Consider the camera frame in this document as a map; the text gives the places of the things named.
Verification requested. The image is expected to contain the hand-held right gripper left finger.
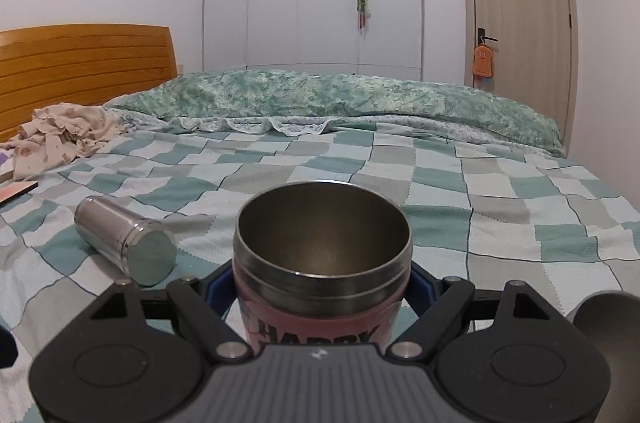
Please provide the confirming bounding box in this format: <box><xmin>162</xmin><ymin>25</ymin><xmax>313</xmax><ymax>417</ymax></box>
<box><xmin>90</xmin><ymin>260</ymin><xmax>252</xmax><ymax>362</ymax></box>

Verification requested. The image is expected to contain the pink steel cup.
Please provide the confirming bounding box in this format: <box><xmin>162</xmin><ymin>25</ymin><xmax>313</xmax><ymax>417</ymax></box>
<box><xmin>232</xmin><ymin>182</ymin><xmax>414</xmax><ymax>356</ymax></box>

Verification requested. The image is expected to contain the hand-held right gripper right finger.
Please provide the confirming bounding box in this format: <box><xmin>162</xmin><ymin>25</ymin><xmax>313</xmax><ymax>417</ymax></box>
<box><xmin>392</xmin><ymin>268</ymin><xmax>551</xmax><ymax>360</ymax></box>

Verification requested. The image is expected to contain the orange hanging pouch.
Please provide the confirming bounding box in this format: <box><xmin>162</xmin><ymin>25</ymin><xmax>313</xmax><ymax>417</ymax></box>
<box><xmin>472</xmin><ymin>44</ymin><xmax>496</xmax><ymax>80</ymax></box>

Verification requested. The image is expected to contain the flat pink book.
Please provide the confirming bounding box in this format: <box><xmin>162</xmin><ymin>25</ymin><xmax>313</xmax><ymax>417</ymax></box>
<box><xmin>0</xmin><ymin>180</ymin><xmax>39</xmax><ymax>205</ymax></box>

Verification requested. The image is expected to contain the wooden headboard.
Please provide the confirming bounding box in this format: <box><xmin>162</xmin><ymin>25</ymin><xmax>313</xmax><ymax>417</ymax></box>
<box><xmin>0</xmin><ymin>23</ymin><xmax>179</xmax><ymax>144</ymax></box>

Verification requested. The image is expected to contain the green checked bed sheet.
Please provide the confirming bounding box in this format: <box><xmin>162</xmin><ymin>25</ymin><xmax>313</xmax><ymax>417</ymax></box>
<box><xmin>0</xmin><ymin>117</ymin><xmax>640</xmax><ymax>423</ymax></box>

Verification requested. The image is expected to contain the silver steel cup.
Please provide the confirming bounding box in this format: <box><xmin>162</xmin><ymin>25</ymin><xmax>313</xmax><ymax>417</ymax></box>
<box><xmin>74</xmin><ymin>196</ymin><xmax>177</xmax><ymax>287</ymax></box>

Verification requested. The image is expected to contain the green floral quilt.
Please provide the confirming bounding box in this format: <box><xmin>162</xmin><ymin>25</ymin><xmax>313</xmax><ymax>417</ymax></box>
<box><xmin>102</xmin><ymin>69</ymin><xmax>567</xmax><ymax>157</ymax></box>

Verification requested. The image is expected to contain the dark grey round object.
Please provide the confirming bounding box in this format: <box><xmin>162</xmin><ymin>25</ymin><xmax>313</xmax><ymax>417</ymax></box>
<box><xmin>566</xmin><ymin>290</ymin><xmax>640</xmax><ymax>423</ymax></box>

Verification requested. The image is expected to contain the beige dotted garment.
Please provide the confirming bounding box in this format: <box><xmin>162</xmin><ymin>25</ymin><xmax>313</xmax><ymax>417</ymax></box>
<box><xmin>0</xmin><ymin>102</ymin><xmax>132</xmax><ymax>182</ymax></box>

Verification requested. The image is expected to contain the light wooden door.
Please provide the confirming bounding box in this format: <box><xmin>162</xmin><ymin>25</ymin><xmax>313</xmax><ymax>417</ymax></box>
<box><xmin>455</xmin><ymin>0</ymin><xmax>581</xmax><ymax>150</ymax></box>

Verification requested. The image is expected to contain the green hanging ornament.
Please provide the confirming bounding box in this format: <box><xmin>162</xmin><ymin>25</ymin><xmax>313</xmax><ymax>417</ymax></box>
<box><xmin>354</xmin><ymin>0</ymin><xmax>371</xmax><ymax>35</ymax></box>

